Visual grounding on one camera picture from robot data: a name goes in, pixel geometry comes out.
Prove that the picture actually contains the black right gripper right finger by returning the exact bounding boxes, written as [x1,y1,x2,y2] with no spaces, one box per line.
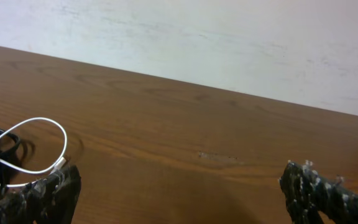
[279,161,358,224]

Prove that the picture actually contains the thick black USB cable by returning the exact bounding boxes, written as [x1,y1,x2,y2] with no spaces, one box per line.
[0,125,21,194]

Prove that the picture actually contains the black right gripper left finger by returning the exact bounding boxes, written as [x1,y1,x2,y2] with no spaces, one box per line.
[0,166,81,224]

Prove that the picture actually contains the white USB cable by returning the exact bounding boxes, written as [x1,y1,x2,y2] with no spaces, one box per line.
[0,117,68,188]

